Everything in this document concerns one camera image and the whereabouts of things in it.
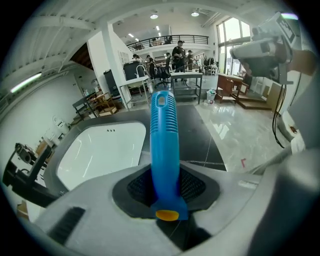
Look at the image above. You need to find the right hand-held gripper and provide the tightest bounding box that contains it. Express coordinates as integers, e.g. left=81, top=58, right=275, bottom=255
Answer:
left=229, top=11, right=302, bottom=85

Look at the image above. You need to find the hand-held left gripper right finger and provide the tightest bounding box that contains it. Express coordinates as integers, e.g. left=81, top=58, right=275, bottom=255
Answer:
left=180, top=148, right=320, bottom=256

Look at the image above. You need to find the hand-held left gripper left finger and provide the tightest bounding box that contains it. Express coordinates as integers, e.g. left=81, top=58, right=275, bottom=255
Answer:
left=32, top=163, right=185, bottom=256

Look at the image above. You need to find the blue ribbed tool handle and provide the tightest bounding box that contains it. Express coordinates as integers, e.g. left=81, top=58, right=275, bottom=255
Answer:
left=149, top=89, right=189, bottom=221

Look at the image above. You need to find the person's right forearm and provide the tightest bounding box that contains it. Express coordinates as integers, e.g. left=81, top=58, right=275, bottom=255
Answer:
left=287, top=49, right=316, bottom=76

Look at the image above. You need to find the large window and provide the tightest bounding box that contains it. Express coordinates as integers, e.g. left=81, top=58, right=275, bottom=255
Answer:
left=216, top=17, right=251, bottom=75

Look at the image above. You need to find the wooden desk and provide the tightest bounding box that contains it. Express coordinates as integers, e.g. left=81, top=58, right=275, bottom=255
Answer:
left=216, top=73, right=250, bottom=105

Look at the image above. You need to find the wooden platform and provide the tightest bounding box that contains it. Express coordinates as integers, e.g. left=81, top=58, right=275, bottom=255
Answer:
left=236, top=92, right=273, bottom=111

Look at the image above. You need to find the white sink basin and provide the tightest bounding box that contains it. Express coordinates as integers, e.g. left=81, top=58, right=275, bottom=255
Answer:
left=56, top=121, right=147, bottom=191

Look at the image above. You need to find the metal work table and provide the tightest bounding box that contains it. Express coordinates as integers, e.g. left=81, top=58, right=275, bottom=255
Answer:
left=170, top=71, right=203, bottom=105

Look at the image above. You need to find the black faucet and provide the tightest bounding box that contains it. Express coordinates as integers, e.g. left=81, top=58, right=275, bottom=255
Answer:
left=2, top=142, right=60, bottom=208

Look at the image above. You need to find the black balcony railing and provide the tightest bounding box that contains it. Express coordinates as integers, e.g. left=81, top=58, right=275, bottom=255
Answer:
left=126, top=34, right=210, bottom=53

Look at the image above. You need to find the black office chair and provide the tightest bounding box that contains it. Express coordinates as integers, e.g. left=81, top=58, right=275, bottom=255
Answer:
left=154, top=56, right=173, bottom=88

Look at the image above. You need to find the white toilet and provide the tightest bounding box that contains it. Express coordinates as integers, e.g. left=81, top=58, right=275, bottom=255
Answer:
left=52, top=115, right=70, bottom=136

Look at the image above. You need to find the black tub on stand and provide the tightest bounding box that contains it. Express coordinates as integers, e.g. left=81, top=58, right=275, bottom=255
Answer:
left=119, top=61, right=151, bottom=108

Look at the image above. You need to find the black cabinet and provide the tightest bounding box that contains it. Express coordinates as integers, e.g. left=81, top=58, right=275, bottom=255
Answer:
left=103, top=69, right=121, bottom=98

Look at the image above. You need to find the long ceiling light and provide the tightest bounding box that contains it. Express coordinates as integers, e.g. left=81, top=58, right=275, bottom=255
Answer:
left=9, top=72, right=43, bottom=94

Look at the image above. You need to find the dark wooden staircase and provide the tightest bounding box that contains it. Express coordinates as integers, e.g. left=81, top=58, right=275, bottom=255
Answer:
left=69, top=42, right=94, bottom=71

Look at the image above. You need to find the black cable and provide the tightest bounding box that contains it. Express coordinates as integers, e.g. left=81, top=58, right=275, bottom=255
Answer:
left=271, top=83, right=289, bottom=149

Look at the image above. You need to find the black frame table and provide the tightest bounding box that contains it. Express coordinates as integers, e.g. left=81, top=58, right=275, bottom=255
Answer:
left=72, top=96, right=101, bottom=118

